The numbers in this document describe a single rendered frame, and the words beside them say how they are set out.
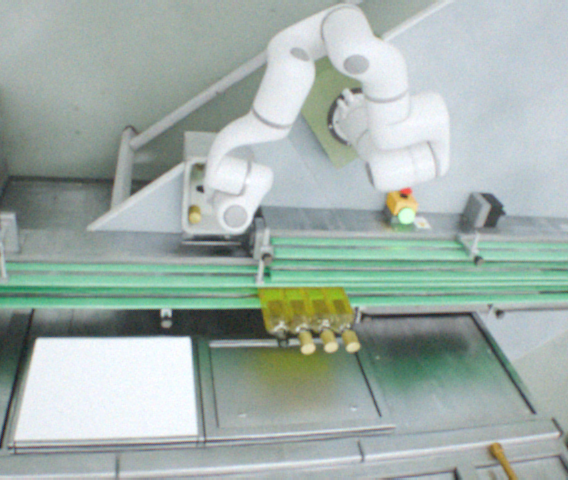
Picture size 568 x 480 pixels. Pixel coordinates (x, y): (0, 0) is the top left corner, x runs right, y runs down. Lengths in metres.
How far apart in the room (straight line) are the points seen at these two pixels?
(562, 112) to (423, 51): 0.52
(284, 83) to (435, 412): 0.96
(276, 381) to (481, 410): 0.57
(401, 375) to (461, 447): 0.28
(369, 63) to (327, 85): 0.41
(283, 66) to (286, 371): 0.81
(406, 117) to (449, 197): 0.71
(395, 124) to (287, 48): 0.24
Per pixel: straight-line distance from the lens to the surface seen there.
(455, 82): 1.56
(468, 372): 1.69
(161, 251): 1.49
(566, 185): 1.96
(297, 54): 0.97
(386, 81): 0.97
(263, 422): 1.33
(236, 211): 1.11
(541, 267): 1.87
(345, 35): 0.94
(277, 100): 0.98
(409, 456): 1.40
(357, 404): 1.42
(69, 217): 2.03
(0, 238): 1.39
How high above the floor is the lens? 2.06
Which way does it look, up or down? 53 degrees down
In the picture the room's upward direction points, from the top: 162 degrees clockwise
